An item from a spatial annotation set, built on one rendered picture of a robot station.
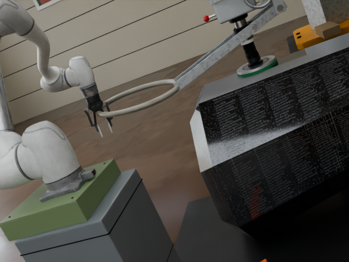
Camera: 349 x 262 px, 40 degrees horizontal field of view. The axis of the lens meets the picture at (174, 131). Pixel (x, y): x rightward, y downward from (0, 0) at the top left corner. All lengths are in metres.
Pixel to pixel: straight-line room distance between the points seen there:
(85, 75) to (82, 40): 6.98
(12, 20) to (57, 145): 0.58
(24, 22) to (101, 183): 0.75
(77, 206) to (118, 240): 0.19
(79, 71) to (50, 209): 0.91
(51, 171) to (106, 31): 7.49
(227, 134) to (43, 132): 0.87
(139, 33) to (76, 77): 6.56
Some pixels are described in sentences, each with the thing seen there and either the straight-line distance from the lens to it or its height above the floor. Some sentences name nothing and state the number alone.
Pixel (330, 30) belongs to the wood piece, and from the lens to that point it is 2.92.
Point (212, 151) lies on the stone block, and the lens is 2.24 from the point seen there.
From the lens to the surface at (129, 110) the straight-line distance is 2.38.
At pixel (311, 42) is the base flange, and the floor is 0.77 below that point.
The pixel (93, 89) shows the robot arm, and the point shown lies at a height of 1.09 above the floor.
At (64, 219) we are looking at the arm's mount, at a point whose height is 0.83.
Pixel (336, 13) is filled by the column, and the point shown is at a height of 0.85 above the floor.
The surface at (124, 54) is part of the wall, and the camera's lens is 9.21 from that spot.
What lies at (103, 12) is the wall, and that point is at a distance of 9.17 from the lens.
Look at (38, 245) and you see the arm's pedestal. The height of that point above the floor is 0.77.
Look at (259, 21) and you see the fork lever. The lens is 2.47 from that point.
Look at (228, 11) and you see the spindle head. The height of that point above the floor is 1.19.
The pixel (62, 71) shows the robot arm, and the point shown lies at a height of 1.24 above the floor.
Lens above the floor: 1.44
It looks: 16 degrees down
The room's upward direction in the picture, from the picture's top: 24 degrees counter-clockwise
